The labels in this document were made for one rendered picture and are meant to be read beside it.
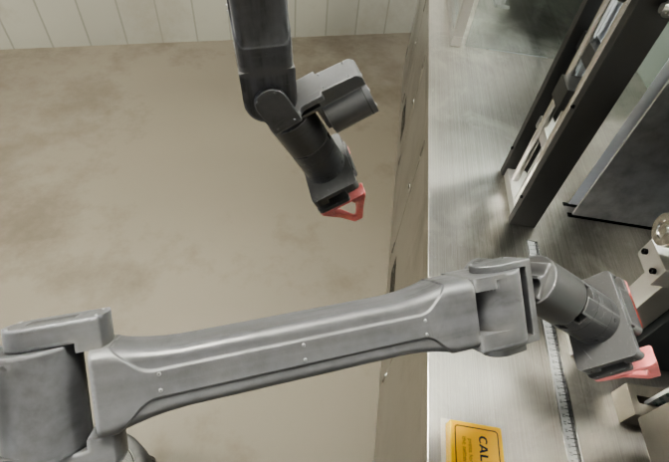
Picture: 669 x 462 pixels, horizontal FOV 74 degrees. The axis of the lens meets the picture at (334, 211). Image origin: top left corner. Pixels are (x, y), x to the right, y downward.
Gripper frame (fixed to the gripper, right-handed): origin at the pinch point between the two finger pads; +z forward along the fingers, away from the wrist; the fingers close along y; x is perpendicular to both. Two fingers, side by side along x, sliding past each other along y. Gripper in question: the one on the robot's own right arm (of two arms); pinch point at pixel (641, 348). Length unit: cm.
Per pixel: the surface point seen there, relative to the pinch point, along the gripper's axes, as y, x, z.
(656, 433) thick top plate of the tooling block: 6.4, -4.7, 7.6
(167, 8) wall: -239, -154, -103
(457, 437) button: 8.2, -22.0, -7.9
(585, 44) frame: -43.2, 11.9, -10.6
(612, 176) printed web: -38.0, 0.8, 12.0
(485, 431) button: 6.9, -20.1, -4.6
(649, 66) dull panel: -99, 11, 43
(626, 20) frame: -32.9, 18.3, -15.9
